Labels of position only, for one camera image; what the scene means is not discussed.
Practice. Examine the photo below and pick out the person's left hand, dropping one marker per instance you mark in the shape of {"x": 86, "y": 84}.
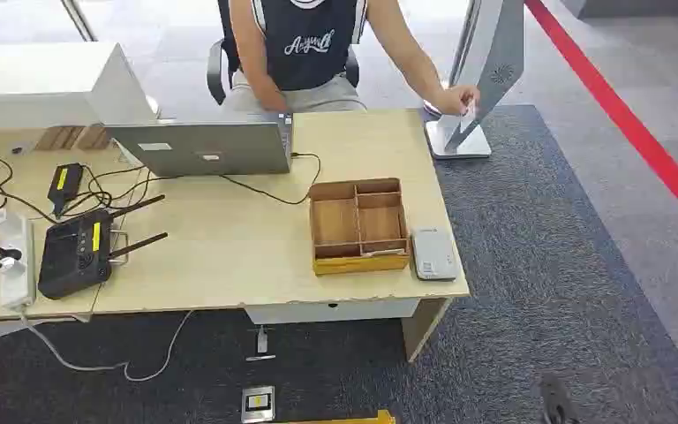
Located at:
{"x": 456, "y": 99}

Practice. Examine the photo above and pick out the wooden card box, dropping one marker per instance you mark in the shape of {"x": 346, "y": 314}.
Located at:
{"x": 333, "y": 222}

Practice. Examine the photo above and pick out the silver kiosk stand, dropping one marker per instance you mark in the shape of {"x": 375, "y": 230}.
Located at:
{"x": 488, "y": 58}

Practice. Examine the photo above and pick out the person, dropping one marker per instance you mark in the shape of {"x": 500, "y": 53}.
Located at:
{"x": 307, "y": 52}

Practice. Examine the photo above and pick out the white card reader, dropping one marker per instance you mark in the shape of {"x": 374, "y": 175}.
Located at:
{"x": 434, "y": 254}

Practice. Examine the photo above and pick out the red floor tape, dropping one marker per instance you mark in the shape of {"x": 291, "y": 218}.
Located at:
{"x": 625, "y": 120}

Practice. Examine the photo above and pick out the black office chair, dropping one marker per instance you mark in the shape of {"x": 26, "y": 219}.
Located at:
{"x": 216, "y": 70}

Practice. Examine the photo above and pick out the white desk drawer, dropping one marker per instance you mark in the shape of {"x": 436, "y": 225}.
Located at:
{"x": 327, "y": 310}

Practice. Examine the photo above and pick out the grey laptop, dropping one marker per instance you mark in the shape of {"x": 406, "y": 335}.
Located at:
{"x": 198, "y": 146}

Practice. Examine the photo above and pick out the hanging drawer key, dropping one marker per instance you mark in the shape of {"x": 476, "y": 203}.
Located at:
{"x": 262, "y": 342}

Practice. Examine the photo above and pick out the yellow bar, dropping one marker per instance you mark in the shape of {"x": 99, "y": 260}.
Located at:
{"x": 345, "y": 421}

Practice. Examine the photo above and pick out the wooden block stack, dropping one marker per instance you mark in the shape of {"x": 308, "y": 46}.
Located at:
{"x": 58, "y": 138}
{"x": 96, "y": 138}

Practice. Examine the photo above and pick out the steel floor socket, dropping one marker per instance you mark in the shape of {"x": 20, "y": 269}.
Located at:
{"x": 257, "y": 404}

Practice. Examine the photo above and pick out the black power adapter yellow label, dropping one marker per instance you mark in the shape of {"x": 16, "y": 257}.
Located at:
{"x": 65, "y": 182}

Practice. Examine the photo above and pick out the black remote controller with antennas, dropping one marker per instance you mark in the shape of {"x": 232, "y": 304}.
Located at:
{"x": 73, "y": 257}

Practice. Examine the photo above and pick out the white cabinet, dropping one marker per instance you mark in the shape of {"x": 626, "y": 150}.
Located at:
{"x": 35, "y": 82}

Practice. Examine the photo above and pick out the small black knob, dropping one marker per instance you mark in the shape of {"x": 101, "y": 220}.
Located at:
{"x": 17, "y": 150}

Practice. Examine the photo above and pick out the black plug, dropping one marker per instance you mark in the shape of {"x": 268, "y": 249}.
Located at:
{"x": 7, "y": 253}

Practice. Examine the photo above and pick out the white power strip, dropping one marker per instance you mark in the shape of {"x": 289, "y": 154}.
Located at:
{"x": 16, "y": 281}

